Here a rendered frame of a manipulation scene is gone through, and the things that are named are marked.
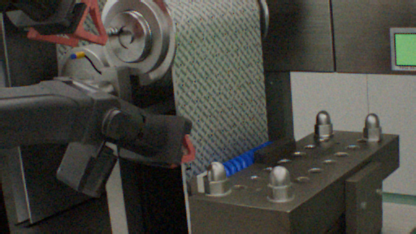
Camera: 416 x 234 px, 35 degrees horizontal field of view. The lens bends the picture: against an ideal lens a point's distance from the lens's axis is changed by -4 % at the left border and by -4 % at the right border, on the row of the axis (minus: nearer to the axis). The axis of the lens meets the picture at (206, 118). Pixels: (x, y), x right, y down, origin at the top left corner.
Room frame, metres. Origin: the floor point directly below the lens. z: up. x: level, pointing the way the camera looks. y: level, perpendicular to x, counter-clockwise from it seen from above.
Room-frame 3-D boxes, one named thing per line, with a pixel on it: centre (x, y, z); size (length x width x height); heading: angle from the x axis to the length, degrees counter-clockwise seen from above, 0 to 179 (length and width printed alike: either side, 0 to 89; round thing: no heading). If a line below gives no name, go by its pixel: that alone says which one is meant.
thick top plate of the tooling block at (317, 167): (1.02, -0.15, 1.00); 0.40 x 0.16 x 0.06; 143
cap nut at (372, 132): (1.12, -0.28, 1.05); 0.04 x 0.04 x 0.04
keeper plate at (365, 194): (0.98, -0.23, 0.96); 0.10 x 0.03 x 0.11; 143
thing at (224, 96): (1.06, -0.03, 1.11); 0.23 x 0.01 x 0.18; 143
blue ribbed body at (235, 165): (1.05, -0.05, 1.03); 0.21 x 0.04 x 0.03; 143
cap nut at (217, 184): (0.91, -0.01, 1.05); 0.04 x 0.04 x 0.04
